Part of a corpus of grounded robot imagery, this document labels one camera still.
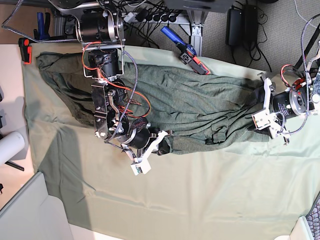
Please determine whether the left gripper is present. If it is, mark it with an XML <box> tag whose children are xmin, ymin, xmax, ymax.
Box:
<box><xmin>247</xmin><ymin>73</ymin><xmax>315</xmax><ymax>145</ymax></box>

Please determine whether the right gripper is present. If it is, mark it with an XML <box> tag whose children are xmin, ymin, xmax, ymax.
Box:
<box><xmin>121</xmin><ymin>127</ymin><xmax>174</xmax><ymax>163</ymax></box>

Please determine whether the green long-sleeve T-shirt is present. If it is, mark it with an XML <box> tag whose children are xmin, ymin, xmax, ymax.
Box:
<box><xmin>36</xmin><ymin>52</ymin><xmax>270</xmax><ymax>155</ymax></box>

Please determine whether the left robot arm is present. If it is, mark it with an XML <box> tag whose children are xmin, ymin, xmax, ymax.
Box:
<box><xmin>250</xmin><ymin>14</ymin><xmax>320</xmax><ymax>146</ymax></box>

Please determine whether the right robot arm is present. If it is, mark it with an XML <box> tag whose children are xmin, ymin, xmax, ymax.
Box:
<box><xmin>50</xmin><ymin>0</ymin><xmax>170</xmax><ymax>163</ymax></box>

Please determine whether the blue orange bar clamp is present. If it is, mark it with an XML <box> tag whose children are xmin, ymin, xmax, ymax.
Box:
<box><xmin>161</xmin><ymin>26</ymin><xmax>211</xmax><ymax>75</ymax></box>

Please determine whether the black power adapter brick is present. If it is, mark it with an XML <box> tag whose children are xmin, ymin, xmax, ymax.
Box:
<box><xmin>225</xmin><ymin>8</ymin><xmax>243</xmax><ymax>47</ymax></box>

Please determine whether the aluminium table leg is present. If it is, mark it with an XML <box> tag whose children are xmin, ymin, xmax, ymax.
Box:
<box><xmin>187</xmin><ymin>10</ymin><xmax>208</xmax><ymax>56</ymax></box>

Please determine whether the white power strip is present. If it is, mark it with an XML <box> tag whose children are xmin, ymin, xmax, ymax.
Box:
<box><xmin>122</xmin><ymin>11</ymin><xmax>190</xmax><ymax>25</ymax></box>

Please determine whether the white foam board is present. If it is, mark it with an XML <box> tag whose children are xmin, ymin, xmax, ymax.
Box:
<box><xmin>0</xmin><ymin>172</ymin><xmax>73</xmax><ymax>240</ymax></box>

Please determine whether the white paper roll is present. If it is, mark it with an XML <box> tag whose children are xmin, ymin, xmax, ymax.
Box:
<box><xmin>0</xmin><ymin>131</ymin><xmax>25</xmax><ymax>165</ymax></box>

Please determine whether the red black corner clamp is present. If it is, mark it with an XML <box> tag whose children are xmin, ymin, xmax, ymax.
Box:
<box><xmin>18</xmin><ymin>37</ymin><xmax>32</xmax><ymax>65</ymax></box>

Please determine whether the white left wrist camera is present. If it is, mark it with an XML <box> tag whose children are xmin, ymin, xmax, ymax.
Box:
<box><xmin>251</xmin><ymin>109</ymin><xmax>271</xmax><ymax>130</ymax></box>

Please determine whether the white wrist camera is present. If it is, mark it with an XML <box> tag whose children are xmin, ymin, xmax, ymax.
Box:
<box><xmin>251</xmin><ymin>109</ymin><xmax>271</xmax><ymax>130</ymax></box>
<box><xmin>130</xmin><ymin>159</ymin><xmax>152</xmax><ymax>176</ymax></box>

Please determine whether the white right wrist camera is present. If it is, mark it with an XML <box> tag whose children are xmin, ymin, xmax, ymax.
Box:
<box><xmin>130</xmin><ymin>159</ymin><xmax>152</xmax><ymax>176</ymax></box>

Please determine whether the blue handled clamp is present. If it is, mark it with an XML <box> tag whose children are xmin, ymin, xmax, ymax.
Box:
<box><xmin>33</xmin><ymin>12</ymin><xmax>51</xmax><ymax>40</ymax></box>

